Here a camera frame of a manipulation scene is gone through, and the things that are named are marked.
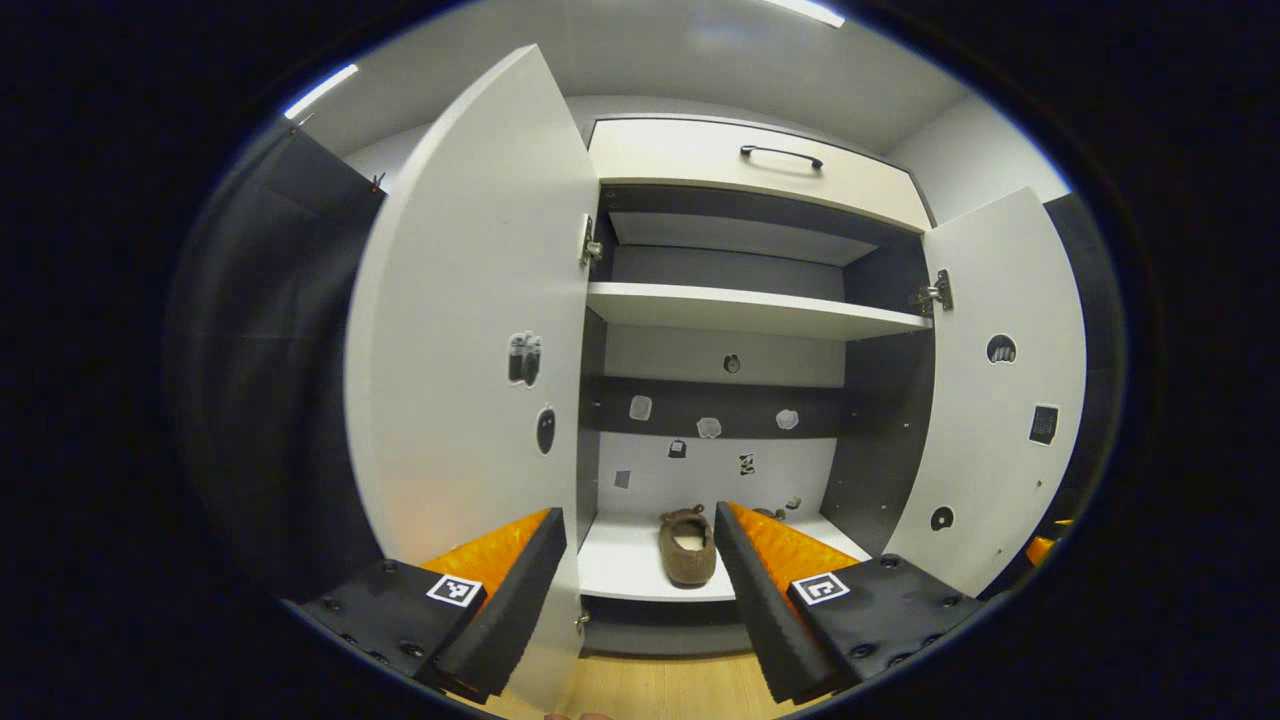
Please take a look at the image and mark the white shoe cabinet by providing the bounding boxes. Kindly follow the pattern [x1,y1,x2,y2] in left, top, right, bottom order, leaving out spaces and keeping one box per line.
[575,115,941,661]

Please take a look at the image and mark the white drawer with black handle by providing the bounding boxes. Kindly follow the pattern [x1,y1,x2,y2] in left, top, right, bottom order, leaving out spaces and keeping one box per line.
[588,118,934,233]

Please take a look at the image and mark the white cabinet door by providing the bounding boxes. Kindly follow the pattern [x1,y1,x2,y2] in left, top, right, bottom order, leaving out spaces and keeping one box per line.
[883,187,1088,599]
[345,43,601,713]

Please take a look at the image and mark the ceiling light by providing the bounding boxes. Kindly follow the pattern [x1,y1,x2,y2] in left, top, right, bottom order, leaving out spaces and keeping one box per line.
[283,63,359,121]
[770,0,846,28]

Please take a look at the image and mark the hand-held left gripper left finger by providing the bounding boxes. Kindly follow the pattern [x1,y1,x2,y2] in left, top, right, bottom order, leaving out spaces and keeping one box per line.
[283,507,568,704]

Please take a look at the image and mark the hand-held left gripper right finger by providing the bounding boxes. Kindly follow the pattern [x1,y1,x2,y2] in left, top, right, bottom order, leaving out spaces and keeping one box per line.
[712,501,986,706]

